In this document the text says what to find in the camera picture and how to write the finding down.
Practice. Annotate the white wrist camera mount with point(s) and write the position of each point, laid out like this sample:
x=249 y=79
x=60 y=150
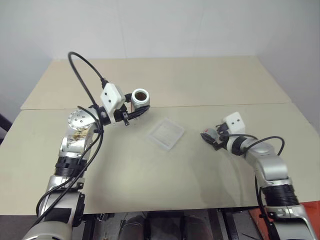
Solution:
x=235 y=123
x=111 y=96

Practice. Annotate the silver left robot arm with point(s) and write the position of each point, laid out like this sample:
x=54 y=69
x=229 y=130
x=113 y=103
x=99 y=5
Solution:
x=77 y=122

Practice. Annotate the dark rounded shape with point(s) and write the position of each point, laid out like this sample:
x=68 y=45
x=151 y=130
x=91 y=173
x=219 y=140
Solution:
x=131 y=226

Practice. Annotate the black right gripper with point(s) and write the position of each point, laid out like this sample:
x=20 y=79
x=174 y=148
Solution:
x=222 y=142

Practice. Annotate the black slanted furniture piece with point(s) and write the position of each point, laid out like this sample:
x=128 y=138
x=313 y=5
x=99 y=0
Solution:
x=4 y=125

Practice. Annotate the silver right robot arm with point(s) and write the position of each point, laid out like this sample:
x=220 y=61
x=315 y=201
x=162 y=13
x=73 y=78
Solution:
x=270 y=165

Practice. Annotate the white jar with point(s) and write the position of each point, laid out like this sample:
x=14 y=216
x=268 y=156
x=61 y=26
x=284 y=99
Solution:
x=140 y=100

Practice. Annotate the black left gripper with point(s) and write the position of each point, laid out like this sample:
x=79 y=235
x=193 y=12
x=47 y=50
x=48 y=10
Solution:
x=122 y=114

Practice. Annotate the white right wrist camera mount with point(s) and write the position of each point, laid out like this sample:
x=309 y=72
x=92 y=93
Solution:
x=235 y=123

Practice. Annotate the grey jar lid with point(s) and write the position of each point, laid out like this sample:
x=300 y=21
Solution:
x=211 y=131

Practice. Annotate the black metal table frame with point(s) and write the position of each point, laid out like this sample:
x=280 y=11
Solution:
x=220 y=225

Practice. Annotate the clear square plastic lid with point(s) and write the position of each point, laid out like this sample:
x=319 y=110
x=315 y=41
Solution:
x=165 y=134

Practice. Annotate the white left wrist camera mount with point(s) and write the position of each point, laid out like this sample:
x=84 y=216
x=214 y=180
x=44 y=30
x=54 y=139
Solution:
x=111 y=96

